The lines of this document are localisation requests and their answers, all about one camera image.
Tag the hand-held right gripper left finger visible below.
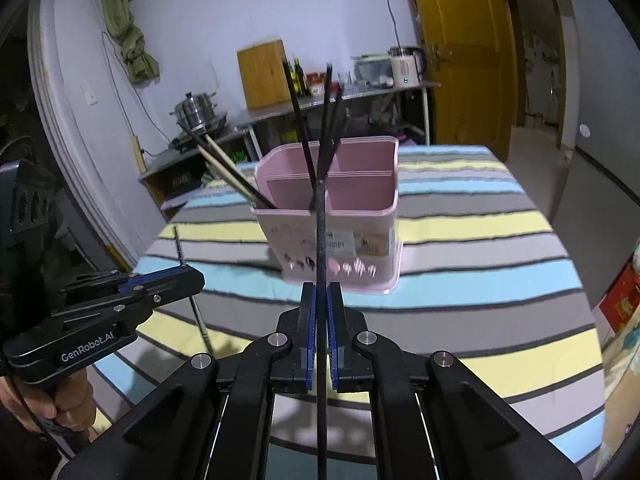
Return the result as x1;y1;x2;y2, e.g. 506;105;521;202
60;282;317;480

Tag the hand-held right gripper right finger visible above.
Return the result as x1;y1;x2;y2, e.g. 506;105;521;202
327;282;584;480

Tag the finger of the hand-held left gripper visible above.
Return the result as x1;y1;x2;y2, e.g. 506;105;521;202
62;264;206;298
50;284;205;332

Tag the pink plastic chopstick basket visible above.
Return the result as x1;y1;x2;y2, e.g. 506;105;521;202
251;136;404;295

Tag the beige wooden chopstick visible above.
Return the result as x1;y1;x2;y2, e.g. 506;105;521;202
196;145;263;208
204;134;276;209

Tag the person's left hand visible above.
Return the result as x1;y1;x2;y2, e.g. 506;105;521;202
0;366;97;435

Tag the low side table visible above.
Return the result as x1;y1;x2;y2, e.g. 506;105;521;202
139;115;241;211

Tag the dark thin chopstick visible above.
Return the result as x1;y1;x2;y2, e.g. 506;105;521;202
179;124;236;171

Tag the striped tablecloth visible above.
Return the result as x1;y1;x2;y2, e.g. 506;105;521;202
95;144;606;480

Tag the steel cooking pot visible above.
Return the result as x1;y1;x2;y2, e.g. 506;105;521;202
170;91;218;128

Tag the wooden cutting board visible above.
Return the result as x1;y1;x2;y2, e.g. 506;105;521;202
237;40;293;111

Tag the dark glass bottle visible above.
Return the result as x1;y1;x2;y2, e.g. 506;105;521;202
292;57;308;98

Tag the green hanging cloth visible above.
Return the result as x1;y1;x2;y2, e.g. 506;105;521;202
98;0;161;85

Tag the metal kitchen shelf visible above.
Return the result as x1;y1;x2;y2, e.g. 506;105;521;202
232;80;441;161

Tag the clear plastic container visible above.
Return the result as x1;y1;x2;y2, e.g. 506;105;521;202
352;55;396;86

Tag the white electric kettle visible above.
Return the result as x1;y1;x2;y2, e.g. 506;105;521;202
389;46;426;86

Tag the yellow wooden door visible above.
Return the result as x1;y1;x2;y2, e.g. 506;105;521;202
405;0;518;161

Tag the grey cabinet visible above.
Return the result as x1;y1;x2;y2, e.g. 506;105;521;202
550;0;640;306

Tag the black wall cable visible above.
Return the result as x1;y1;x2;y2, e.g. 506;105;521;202
375;0;407;61

